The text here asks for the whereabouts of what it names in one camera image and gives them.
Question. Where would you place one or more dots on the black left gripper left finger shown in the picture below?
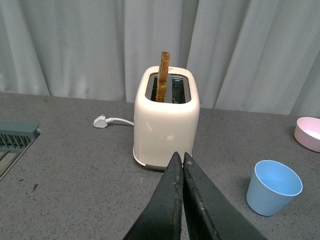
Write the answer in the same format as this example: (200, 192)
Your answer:
(161, 219)

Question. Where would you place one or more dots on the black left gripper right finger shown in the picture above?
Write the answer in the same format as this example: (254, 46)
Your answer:
(209, 215)

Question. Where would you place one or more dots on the blue cup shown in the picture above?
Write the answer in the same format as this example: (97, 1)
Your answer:
(272, 186)

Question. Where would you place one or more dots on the cream white toaster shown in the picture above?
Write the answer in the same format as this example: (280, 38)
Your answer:
(162, 128)

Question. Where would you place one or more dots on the pink bowl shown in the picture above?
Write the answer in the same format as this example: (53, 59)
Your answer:
(307, 133)

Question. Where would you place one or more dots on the brown toast slice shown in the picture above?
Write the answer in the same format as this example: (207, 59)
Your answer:
(162, 77)

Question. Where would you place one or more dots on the green dish rack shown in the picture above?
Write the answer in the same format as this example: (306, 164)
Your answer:
(15, 138)

